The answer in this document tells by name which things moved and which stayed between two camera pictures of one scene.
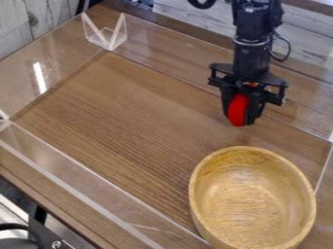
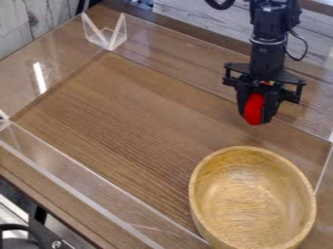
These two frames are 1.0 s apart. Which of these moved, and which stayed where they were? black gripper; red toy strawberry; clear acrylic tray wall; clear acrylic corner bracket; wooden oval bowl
Moved: black gripper; red toy strawberry
Stayed: clear acrylic corner bracket; wooden oval bowl; clear acrylic tray wall
